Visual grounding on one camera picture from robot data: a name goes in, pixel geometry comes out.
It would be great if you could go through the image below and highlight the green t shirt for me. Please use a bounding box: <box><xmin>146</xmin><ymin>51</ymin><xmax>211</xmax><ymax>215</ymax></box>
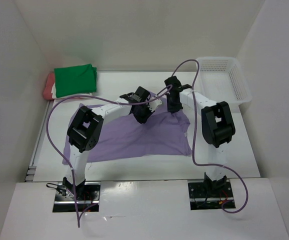
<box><xmin>54</xmin><ymin>64</ymin><xmax>97</xmax><ymax>98</ymax></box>

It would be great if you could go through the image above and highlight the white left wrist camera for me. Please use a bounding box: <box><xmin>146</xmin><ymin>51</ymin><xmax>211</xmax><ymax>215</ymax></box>
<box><xmin>148</xmin><ymin>97</ymin><xmax>163</xmax><ymax>113</ymax></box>

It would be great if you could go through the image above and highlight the cream white t shirt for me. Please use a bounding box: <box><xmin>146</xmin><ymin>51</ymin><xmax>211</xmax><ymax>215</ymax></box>
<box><xmin>51</xmin><ymin>83</ymin><xmax>93</xmax><ymax>100</ymax></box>

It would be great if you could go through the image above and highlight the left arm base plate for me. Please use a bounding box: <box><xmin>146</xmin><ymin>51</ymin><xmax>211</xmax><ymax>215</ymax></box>
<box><xmin>46</xmin><ymin>181</ymin><xmax>101</xmax><ymax>213</ymax></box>

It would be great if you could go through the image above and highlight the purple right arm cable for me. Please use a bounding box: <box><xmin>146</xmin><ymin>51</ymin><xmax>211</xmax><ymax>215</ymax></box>
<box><xmin>170</xmin><ymin>59</ymin><xmax>249</xmax><ymax>214</ymax></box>

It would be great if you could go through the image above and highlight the white plastic basket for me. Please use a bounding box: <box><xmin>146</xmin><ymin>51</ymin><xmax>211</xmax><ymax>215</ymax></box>
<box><xmin>196</xmin><ymin>56</ymin><xmax>252</xmax><ymax>106</ymax></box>

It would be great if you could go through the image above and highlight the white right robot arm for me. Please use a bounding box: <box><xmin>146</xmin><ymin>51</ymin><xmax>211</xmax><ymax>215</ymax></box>
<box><xmin>164</xmin><ymin>76</ymin><xmax>236</xmax><ymax>197</ymax></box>

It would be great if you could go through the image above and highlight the purple t shirt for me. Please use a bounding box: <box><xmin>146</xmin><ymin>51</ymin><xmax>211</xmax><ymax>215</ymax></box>
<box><xmin>61</xmin><ymin>91</ymin><xmax>193</xmax><ymax>166</ymax></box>

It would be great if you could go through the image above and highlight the red t shirt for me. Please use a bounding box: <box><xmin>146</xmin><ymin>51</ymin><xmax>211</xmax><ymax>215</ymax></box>
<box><xmin>42</xmin><ymin>72</ymin><xmax>85</xmax><ymax>101</ymax></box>

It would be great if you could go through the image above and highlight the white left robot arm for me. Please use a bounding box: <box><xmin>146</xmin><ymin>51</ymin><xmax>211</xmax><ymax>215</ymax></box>
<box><xmin>62</xmin><ymin>87</ymin><xmax>162</xmax><ymax>200</ymax></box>

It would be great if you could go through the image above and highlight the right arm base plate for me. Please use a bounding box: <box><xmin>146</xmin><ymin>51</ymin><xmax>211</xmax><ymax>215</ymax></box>
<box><xmin>187</xmin><ymin>180</ymin><xmax>236</xmax><ymax>211</ymax></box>

